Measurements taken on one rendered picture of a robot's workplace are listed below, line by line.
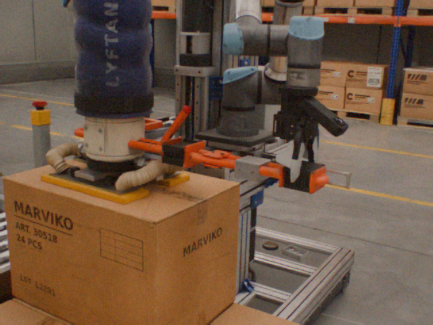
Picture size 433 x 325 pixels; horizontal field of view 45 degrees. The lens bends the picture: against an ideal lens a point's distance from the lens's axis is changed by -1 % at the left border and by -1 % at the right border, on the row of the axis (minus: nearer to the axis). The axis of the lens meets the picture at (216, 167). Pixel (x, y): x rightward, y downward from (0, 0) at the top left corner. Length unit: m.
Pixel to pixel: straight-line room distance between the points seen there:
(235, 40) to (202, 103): 0.78
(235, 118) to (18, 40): 11.31
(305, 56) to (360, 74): 7.42
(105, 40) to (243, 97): 0.58
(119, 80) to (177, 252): 0.48
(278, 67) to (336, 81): 6.96
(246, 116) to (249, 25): 0.60
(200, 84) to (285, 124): 0.84
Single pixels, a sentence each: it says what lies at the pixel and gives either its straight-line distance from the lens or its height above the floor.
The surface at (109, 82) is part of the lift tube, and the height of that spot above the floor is 1.25.
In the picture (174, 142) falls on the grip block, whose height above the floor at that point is 1.10.
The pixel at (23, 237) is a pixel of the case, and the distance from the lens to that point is 1.68.
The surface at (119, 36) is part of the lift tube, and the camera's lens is 1.42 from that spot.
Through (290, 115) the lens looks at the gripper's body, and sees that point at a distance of 1.19.
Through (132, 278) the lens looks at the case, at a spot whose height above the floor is 0.77.
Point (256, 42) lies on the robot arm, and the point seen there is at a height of 1.37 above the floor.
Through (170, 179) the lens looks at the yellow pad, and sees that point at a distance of 1.53.
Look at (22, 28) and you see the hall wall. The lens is 13.01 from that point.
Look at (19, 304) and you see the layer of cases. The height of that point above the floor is 0.54.
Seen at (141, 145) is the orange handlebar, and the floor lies 1.08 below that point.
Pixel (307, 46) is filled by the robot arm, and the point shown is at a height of 1.37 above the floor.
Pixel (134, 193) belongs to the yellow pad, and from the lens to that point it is 1.41.
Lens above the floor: 1.41
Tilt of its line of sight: 15 degrees down
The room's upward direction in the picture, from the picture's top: 2 degrees clockwise
